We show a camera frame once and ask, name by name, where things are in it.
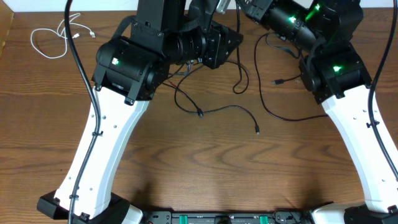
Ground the white cable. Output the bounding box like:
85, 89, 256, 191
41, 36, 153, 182
30, 11, 96, 60

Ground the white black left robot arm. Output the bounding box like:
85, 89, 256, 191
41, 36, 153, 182
37, 0, 243, 223

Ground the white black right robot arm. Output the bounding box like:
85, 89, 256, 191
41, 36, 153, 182
239, 0, 397, 223

